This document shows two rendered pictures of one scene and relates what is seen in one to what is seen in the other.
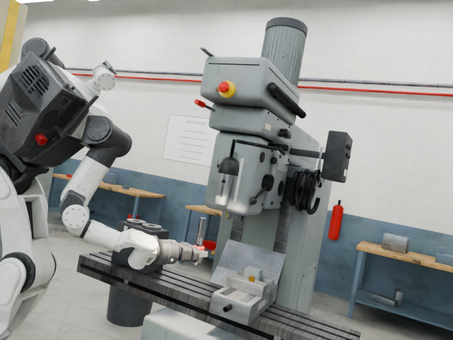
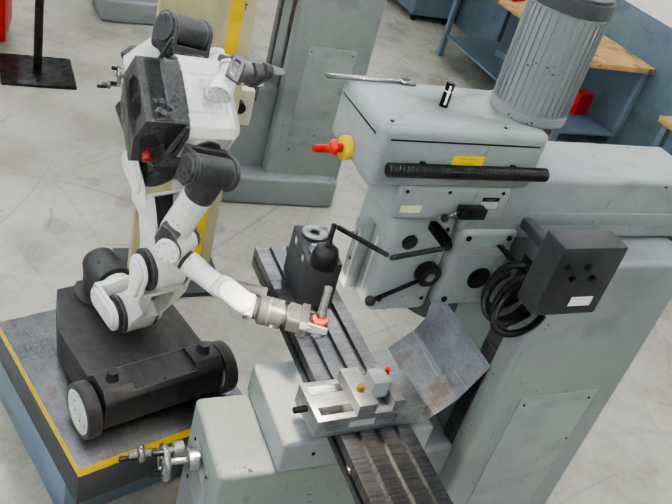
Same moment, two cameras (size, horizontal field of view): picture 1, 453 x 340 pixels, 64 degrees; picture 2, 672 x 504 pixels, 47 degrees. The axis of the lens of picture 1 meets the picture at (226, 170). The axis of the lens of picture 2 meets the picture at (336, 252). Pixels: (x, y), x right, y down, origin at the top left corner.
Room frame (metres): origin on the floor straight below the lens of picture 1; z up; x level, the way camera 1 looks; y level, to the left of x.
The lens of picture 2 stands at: (-0.07, -0.94, 2.58)
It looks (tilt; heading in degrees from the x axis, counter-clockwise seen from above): 33 degrees down; 34
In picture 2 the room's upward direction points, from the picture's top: 17 degrees clockwise
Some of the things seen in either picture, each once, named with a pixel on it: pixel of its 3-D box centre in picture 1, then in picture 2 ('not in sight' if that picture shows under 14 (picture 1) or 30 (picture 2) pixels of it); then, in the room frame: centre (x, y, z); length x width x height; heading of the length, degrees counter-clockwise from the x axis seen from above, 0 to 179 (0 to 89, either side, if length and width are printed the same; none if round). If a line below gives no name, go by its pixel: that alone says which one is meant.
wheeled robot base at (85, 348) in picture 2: not in sight; (128, 325); (1.35, 0.81, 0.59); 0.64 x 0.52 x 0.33; 81
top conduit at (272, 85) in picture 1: (288, 102); (470, 171); (1.49, -0.20, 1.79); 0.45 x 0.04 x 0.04; 154
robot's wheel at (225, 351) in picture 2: not in sight; (219, 366); (1.57, 0.53, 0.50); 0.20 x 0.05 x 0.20; 81
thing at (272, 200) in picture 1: (255, 177); (456, 243); (1.69, -0.14, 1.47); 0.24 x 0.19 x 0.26; 64
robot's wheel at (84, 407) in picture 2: not in sight; (84, 409); (1.05, 0.61, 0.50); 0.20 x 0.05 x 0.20; 81
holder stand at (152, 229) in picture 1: (140, 243); (312, 264); (1.71, 0.34, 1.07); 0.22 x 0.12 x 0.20; 58
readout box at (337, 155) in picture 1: (338, 158); (572, 273); (1.64, -0.49, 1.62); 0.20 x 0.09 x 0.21; 154
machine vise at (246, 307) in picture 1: (247, 292); (362, 398); (1.43, -0.17, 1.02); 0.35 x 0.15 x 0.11; 156
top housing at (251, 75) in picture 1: (254, 94); (438, 133); (1.53, -0.06, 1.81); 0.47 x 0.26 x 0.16; 154
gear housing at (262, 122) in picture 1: (251, 125); (432, 179); (1.56, -0.07, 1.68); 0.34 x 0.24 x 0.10; 154
